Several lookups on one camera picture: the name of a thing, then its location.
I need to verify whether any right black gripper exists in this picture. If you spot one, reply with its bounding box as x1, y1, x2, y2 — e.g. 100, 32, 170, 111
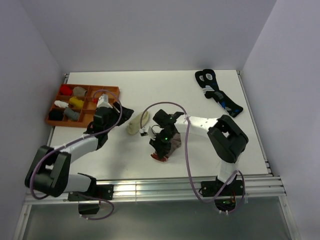
150, 129, 176, 159

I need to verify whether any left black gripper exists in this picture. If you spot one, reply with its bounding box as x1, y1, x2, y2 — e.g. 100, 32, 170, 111
104, 102, 134, 133

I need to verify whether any mauve sock with red stripe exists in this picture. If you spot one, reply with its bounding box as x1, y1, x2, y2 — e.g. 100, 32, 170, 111
150, 133, 182, 162

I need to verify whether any cream ankle sock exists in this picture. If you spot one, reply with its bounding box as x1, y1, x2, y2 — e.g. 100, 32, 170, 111
126, 111, 150, 135

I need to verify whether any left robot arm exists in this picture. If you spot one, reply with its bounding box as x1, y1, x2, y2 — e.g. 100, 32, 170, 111
24, 102, 134, 200

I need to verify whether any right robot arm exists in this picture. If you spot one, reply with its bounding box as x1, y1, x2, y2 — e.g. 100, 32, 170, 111
147, 109, 249, 195

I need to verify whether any grey rolled sock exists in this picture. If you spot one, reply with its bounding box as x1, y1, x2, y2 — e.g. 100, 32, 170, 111
63, 107, 80, 122

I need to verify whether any orange compartment tray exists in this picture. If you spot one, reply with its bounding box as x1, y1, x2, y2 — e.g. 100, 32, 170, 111
46, 83, 120, 128

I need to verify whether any yellow rolled sock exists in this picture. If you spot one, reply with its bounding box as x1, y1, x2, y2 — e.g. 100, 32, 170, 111
69, 96, 84, 109

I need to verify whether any taupe rolled sock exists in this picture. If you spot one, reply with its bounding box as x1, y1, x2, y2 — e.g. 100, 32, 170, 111
72, 86, 87, 97

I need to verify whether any black rolled sock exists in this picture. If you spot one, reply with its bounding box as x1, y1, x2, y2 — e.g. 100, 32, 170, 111
48, 109, 64, 121

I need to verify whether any white rolled sock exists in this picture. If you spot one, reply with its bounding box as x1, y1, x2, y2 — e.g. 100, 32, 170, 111
54, 100, 69, 109

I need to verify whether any red rolled sock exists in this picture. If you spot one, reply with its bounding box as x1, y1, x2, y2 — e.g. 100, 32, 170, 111
59, 85, 73, 96

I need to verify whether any black patterned sock front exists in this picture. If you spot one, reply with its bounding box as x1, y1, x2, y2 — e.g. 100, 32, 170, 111
202, 69, 244, 118

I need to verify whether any black patterned sock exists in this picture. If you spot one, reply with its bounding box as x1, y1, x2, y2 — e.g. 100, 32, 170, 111
194, 70, 206, 89
202, 69, 244, 118

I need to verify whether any black patterned sock back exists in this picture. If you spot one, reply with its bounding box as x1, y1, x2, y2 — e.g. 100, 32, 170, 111
194, 70, 206, 89

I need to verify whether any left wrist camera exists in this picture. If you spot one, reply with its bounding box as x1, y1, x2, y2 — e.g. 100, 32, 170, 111
92, 94, 112, 108

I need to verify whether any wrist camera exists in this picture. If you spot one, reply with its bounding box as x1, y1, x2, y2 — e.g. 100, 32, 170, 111
92, 94, 112, 108
139, 126, 153, 137

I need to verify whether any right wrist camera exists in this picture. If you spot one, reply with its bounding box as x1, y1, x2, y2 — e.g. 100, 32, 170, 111
139, 126, 153, 137

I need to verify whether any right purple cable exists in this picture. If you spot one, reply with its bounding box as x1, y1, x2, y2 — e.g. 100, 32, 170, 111
142, 101, 246, 214

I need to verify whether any purple cable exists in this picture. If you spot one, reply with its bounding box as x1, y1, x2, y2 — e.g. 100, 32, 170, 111
29, 89, 123, 221
142, 101, 246, 214

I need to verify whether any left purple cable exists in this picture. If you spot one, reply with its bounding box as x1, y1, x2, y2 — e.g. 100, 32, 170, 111
29, 89, 123, 221

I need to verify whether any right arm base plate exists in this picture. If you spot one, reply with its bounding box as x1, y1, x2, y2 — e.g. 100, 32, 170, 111
200, 179, 246, 198

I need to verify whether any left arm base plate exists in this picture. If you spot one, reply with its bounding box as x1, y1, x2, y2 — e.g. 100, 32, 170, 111
67, 184, 114, 202

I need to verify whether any aluminium front rail frame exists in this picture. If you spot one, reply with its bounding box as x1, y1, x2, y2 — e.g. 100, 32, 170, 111
23, 174, 287, 206

